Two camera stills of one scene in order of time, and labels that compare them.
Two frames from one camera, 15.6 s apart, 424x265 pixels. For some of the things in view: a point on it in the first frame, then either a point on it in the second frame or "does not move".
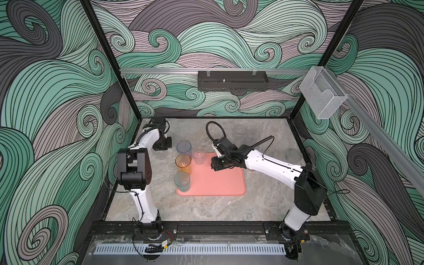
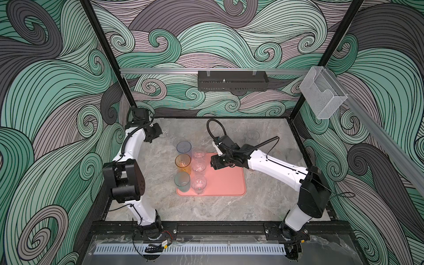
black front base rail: (218, 228) does not move
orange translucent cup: (183, 161) does not move
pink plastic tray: (204, 181) does not move
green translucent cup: (181, 179) does not move
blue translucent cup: (184, 146) does not move
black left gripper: (169, 145) to (158, 132)
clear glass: (160, 154) to (198, 184)
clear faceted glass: (199, 154) to (199, 166)
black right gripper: (216, 166) does not move
